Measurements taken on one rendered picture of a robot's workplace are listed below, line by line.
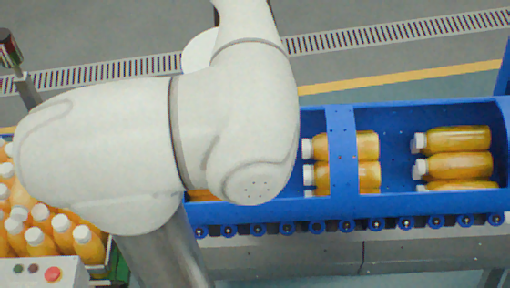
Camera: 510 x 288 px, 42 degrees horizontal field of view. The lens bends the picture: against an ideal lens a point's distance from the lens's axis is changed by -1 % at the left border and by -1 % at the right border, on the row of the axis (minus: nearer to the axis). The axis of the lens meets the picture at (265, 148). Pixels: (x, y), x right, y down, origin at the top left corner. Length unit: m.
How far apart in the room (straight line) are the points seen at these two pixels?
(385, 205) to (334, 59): 1.97
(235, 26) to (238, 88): 0.12
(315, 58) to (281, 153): 2.80
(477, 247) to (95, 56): 2.48
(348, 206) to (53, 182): 0.94
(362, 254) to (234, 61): 1.11
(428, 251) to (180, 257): 1.01
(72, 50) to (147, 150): 3.11
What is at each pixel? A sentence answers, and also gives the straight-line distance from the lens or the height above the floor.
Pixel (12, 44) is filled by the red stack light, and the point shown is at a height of 1.23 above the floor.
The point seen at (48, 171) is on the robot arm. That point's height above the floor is 1.86.
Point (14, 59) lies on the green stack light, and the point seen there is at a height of 1.19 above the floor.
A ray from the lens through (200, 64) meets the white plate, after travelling 2.00.
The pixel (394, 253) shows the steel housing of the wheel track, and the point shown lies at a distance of 1.79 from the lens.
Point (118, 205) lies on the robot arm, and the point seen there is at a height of 1.81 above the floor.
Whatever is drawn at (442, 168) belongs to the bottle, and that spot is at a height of 1.08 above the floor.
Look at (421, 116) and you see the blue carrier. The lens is 1.77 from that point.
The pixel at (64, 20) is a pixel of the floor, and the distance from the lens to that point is 4.02.
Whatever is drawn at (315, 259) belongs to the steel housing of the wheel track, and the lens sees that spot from 1.78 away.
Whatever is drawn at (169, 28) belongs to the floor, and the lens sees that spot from 3.77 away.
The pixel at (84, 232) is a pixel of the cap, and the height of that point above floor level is 1.08.
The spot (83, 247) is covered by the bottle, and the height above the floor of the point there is 1.05.
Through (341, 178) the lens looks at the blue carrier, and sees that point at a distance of 1.52.
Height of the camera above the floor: 2.41
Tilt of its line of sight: 51 degrees down
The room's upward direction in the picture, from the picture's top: 6 degrees counter-clockwise
